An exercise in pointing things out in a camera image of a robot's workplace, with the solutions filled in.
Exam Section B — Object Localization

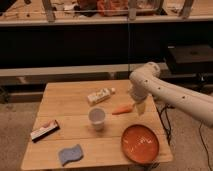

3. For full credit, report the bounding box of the orange pepper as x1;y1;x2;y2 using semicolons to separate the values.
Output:
112;104;134;115

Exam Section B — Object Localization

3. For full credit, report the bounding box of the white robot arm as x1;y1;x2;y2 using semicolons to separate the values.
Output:
129;62;213;128

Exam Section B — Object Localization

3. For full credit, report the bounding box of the orange ceramic bowl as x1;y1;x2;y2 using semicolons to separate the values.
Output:
121;124;159;164

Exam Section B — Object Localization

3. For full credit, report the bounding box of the white plastic cup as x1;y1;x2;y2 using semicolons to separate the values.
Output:
88;108;106;131

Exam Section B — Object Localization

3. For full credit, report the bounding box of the white tube with label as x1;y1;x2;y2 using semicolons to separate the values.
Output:
87;88;116;105

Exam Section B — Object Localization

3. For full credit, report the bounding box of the black box on right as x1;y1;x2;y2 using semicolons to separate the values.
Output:
165;45;213;74

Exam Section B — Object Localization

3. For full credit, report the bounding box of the blue sponge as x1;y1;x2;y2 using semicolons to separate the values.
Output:
58;144;84;166

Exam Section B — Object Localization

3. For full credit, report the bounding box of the orange item on shelf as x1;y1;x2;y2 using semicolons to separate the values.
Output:
97;0;128;16

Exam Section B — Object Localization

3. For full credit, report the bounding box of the black cable on floor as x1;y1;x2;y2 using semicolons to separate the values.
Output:
197;121;213;171

